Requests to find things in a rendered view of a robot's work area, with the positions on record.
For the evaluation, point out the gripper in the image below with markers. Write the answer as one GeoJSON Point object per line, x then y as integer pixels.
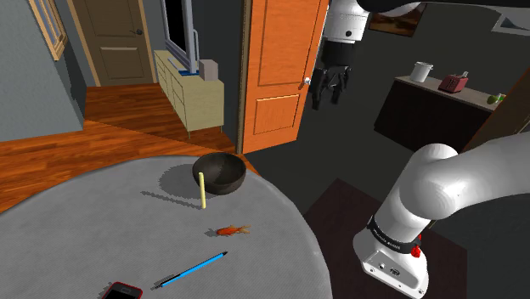
{"type": "Point", "coordinates": [337, 54]}

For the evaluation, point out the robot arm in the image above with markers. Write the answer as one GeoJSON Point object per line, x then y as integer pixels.
{"type": "Point", "coordinates": [430, 186]}

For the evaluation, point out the orange door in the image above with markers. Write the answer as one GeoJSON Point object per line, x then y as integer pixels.
{"type": "Point", "coordinates": [277, 74]}

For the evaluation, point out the dark cabinet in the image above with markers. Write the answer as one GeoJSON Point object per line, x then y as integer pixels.
{"type": "Point", "coordinates": [422, 120]}

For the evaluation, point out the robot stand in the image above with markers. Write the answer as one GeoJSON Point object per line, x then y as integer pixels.
{"type": "Point", "coordinates": [343, 211]}

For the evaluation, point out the cream chest of drawers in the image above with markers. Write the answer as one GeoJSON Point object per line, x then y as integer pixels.
{"type": "Point", "coordinates": [198, 99]}

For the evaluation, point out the black bowl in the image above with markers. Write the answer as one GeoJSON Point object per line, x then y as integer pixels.
{"type": "Point", "coordinates": [221, 174]}

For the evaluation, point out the yellow pencil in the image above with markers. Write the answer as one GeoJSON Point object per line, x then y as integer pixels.
{"type": "Point", "coordinates": [202, 190]}

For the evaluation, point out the orange goldfish figure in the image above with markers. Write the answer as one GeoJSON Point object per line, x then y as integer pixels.
{"type": "Point", "coordinates": [230, 230]}

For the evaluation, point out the brown door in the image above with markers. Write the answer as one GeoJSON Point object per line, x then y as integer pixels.
{"type": "Point", "coordinates": [116, 45]}

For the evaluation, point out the blue pen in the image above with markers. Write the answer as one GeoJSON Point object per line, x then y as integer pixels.
{"type": "Point", "coordinates": [194, 268]}

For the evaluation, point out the grey round table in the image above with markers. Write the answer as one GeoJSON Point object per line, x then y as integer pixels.
{"type": "Point", "coordinates": [82, 232]}

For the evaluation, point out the red phone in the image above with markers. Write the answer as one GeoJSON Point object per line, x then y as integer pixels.
{"type": "Point", "coordinates": [122, 292]}

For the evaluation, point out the wall picture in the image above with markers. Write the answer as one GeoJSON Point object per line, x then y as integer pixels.
{"type": "Point", "coordinates": [393, 23]}

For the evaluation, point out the wooden window frame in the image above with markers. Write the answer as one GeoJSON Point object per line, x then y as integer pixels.
{"type": "Point", "coordinates": [49, 29]}

